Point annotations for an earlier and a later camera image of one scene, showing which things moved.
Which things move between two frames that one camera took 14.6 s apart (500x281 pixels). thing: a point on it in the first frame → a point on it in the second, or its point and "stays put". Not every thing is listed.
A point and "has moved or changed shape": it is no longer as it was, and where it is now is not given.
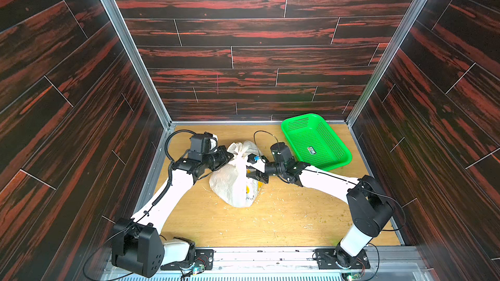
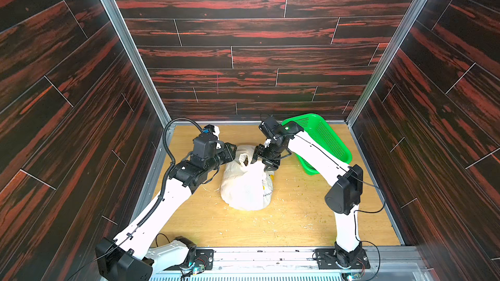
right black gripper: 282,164 → 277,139
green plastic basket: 314,143 stays put
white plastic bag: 230,184 has moved or changed shape
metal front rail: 281,264 stays put
